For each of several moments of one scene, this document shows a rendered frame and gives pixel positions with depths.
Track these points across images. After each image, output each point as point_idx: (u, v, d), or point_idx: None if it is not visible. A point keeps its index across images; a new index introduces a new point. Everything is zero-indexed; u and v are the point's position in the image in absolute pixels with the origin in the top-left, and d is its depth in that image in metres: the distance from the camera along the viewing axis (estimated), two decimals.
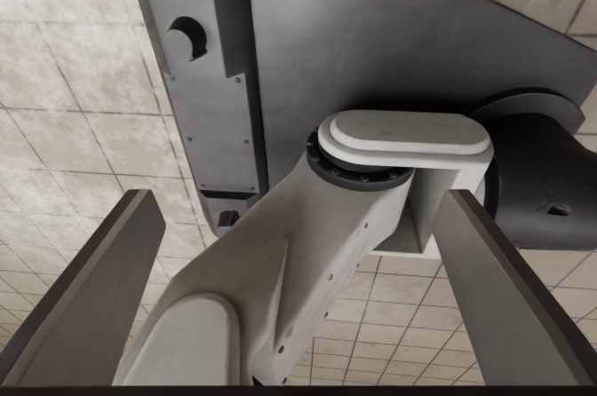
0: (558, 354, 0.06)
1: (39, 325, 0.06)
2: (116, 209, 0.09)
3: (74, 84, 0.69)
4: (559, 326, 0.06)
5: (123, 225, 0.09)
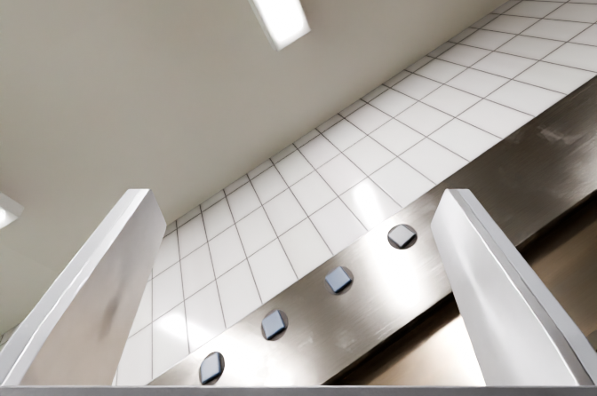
0: (558, 354, 0.06)
1: (39, 325, 0.06)
2: (116, 209, 0.09)
3: None
4: (559, 326, 0.06)
5: (123, 225, 0.09)
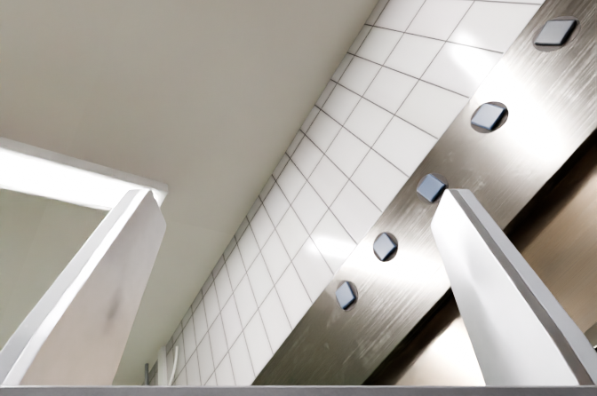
0: (558, 354, 0.06)
1: (39, 325, 0.06)
2: (116, 209, 0.09)
3: None
4: (559, 326, 0.06)
5: (123, 225, 0.09)
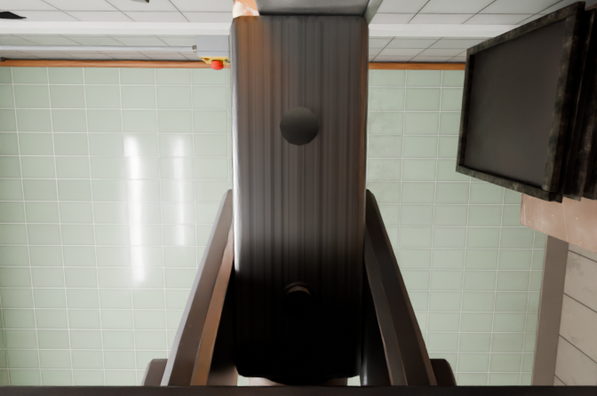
0: (384, 354, 0.06)
1: (202, 325, 0.06)
2: (226, 209, 0.09)
3: None
4: (395, 326, 0.06)
5: None
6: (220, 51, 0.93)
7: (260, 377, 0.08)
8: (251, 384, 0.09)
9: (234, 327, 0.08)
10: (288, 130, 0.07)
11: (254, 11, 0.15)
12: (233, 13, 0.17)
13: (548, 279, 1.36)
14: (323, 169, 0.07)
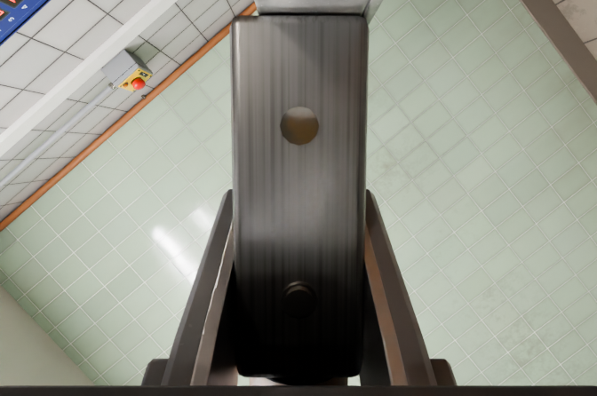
0: (384, 354, 0.06)
1: (202, 325, 0.06)
2: (226, 209, 0.09)
3: None
4: (395, 326, 0.06)
5: None
6: (129, 67, 0.94)
7: (261, 377, 0.08)
8: (251, 384, 0.09)
9: (234, 327, 0.08)
10: (288, 130, 0.07)
11: None
12: None
13: (560, 42, 1.26)
14: (323, 169, 0.07)
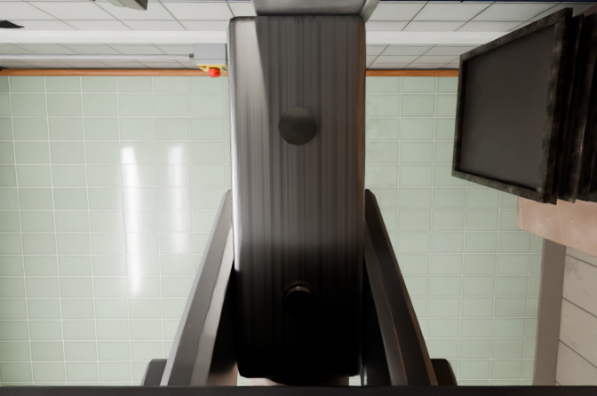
0: (385, 354, 0.06)
1: (202, 325, 0.06)
2: (226, 209, 0.09)
3: None
4: (396, 326, 0.06)
5: None
6: (217, 59, 0.94)
7: (262, 378, 0.08)
8: (253, 384, 0.09)
9: (235, 328, 0.08)
10: (286, 130, 0.07)
11: None
12: None
13: (546, 283, 1.36)
14: (322, 169, 0.07)
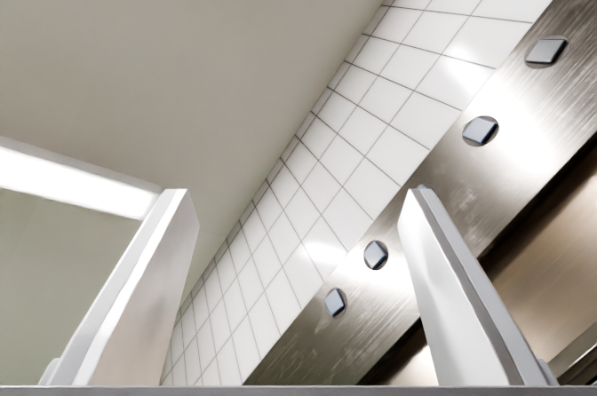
0: (493, 354, 0.06)
1: (100, 325, 0.06)
2: (157, 209, 0.09)
3: None
4: (497, 326, 0.06)
5: (166, 225, 0.09)
6: None
7: None
8: None
9: None
10: None
11: None
12: None
13: None
14: None
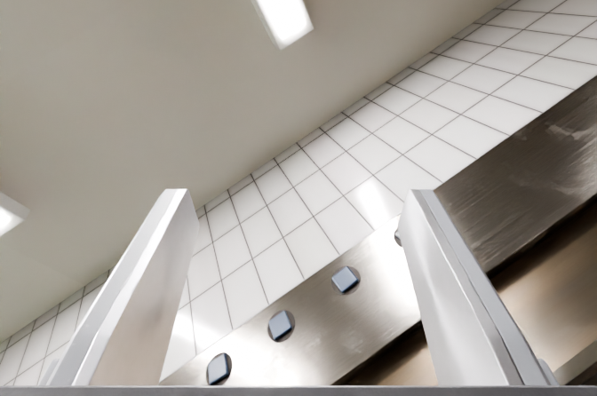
0: (493, 354, 0.06)
1: (100, 325, 0.06)
2: (157, 209, 0.09)
3: None
4: (497, 326, 0.06)
5: (166, 225, 0.09)
6: None
7: None
8: None
9: None
10: None
11: None
12: None
13: None
14: None
